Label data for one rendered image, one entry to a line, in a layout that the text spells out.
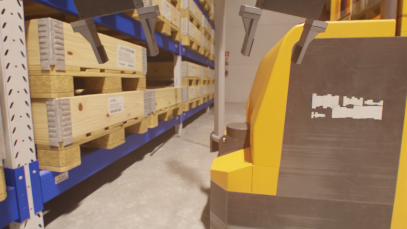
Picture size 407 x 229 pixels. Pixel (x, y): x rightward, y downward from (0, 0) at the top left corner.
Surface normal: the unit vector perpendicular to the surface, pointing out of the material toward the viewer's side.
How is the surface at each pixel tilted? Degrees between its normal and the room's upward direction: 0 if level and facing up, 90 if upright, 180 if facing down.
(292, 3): 113
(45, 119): 90
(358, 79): 90
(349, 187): 90
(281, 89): 90
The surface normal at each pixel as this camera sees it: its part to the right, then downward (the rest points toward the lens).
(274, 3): 0.11, 0.49
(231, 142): 0.49, 0.09
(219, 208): -0.82, 0.06
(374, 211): -0.18, 0.11
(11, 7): 0.97, 0.02
